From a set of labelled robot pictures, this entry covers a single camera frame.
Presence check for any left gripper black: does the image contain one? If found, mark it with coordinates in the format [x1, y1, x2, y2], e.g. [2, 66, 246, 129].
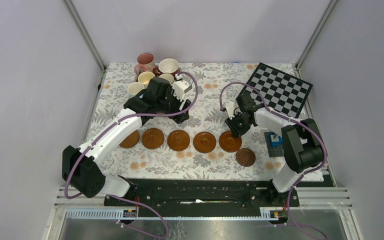
[156, 86, 191, 123]

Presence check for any brown wooden coaster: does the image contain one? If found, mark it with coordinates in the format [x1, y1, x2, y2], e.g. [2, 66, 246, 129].
[218, 131, 242, 153]
[193, 131, 217, 154]
[119, 130, 140, 149]
[141, 128, 165, 150]
[167, 130, 190, 152]

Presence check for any dark walnut round coaster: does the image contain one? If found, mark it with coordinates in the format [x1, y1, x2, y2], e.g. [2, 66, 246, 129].
[235, 148, 256, 167]

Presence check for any metal serving tray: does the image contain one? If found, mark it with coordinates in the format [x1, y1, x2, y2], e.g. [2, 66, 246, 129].
[124, 76, 192, 122]

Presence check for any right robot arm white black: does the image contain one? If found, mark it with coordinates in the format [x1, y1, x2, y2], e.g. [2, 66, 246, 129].
[220, 93, 327, 206]

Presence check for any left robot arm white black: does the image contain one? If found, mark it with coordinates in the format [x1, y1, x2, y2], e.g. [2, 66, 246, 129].
[61, 77, 194, 206]

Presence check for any white cup on red saucer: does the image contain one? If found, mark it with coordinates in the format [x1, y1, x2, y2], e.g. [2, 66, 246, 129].
[153, 58, 180, 76]

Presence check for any floral tablecloth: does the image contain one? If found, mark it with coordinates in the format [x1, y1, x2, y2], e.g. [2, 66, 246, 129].
[87, 63, 285, 181]

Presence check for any white ribbed mug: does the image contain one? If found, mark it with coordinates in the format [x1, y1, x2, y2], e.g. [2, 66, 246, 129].
[158, 73, 175, 85]

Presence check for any blue toy brick stack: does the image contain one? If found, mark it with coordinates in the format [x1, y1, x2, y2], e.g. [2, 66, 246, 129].
[268, 132, 283, 147]

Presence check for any dark grey brick baseplate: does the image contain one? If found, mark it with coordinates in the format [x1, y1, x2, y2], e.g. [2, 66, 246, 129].
[264, 132, 284, 158]

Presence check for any black white chessboard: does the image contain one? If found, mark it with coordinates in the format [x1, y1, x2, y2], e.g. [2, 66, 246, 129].
[239, 63, 313, 118]

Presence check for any cream yellow mug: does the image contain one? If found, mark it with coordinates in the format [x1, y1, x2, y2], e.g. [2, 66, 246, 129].
[137, 71, 155, 89]

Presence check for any light blue mug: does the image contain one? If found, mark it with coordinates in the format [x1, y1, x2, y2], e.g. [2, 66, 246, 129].
[127, 81, 146, 98]

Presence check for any pink mug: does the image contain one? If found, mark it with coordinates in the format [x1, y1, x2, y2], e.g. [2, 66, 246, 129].
[134, 53, 156, 75]

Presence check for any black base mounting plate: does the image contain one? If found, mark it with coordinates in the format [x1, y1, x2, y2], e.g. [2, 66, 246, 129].
[103, 178, 301, 219]

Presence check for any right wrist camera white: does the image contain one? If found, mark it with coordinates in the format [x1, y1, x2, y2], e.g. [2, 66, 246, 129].
[223, 101, 238, 120]

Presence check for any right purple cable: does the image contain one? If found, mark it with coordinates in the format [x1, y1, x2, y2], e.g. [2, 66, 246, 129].
[219, 82, 329, 240]

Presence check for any purple cable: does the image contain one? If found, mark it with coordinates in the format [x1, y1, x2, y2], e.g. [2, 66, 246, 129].
[219, 82, 329, 240]
[63, 71, 200, 240]

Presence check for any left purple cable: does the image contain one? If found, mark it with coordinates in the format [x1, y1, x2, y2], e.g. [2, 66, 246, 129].
[63, 71, 200, 240]

